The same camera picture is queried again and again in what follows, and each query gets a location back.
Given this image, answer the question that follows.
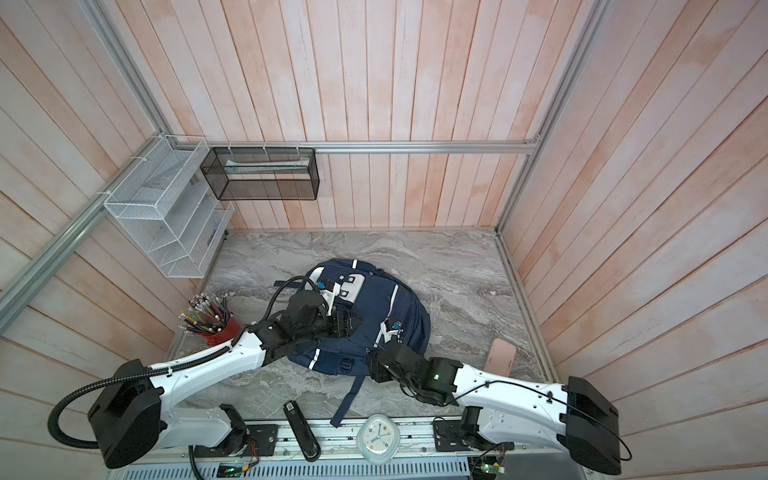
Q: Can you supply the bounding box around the navy blue student backpack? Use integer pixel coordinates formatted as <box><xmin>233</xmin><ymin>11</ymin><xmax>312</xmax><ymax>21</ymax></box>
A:
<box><xmin>274</xmin><ymin>259</ymin><xmax>431</xmax><ymax>427</ymax></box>

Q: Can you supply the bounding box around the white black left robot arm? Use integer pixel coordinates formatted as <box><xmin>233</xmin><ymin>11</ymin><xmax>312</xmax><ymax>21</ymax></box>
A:
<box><xmin>47</xmin><ymin>290</ymin><xmax>363</xmax><ymax>469</ymax></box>

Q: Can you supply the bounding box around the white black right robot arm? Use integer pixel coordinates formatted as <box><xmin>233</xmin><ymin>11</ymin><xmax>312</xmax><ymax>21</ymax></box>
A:
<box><xmin>368</xmin><ymin>340</ymin><xmax>632</xmax><ymax>476</ymax></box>

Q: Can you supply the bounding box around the red pencil cup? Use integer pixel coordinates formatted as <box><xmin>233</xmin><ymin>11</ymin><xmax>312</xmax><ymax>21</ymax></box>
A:
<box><xmin>203</xmin><ymin>319</ymin><xmax>242</xmax><ymax>347</ymax></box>

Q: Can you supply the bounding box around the white round clock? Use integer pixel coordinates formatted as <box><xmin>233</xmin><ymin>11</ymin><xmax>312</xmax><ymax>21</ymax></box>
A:
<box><xmin>356</xmin><ymin>414</ymin><xmax>401</xmax><ymax>465</ymax></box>

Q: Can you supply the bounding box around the bundle of pencils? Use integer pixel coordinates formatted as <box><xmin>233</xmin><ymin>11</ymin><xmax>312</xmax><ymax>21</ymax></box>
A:
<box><xmin>178</xmin><ymin>291</ymin><xmax>234</xmax><ymax>336</ymax></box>

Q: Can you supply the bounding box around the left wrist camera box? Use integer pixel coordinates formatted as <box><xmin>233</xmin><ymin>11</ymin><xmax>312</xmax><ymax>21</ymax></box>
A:
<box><xmin>317</xmin><ymin>280</ymin><xmax>341</xmax><ymax>306</ymax></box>

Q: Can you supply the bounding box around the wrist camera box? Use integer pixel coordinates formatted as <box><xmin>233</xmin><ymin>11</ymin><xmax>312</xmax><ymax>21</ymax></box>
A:
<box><xmin>382</xmin><ymin>319</ymin><xmax>403</xmax><ymax>343</ymax></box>
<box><xmin>317</xmin><ymin>280</ymin><xmax>341</xmax><ymax>306</ymax></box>

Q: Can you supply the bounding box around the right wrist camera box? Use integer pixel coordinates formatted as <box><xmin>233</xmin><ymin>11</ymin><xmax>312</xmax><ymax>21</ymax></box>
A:
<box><xmin>382</xmin><ymin>319</ymin><xmax>403</xmax><ymax>343</ymax></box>

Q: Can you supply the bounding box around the black wire mesh basket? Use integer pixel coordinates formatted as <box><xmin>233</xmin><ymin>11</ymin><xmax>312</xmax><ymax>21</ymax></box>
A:
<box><xmin>200</xmin><ymin>146</ymin><xmax>320</xmax><ymax>201</ymax></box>

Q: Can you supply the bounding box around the white wire mesh shelf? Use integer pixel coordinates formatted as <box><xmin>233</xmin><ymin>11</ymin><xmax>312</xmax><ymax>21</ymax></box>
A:
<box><xmin>104</xmin><ymin>135</ymin><xmax>234</xmax><ymax>279</ymax></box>

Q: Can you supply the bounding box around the aluminium frame rail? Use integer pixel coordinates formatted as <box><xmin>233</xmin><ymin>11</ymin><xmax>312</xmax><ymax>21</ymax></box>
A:
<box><xmin>167</xmin><ymin>139</ymin><xmax>538</xmax><ymax>155</ymax></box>

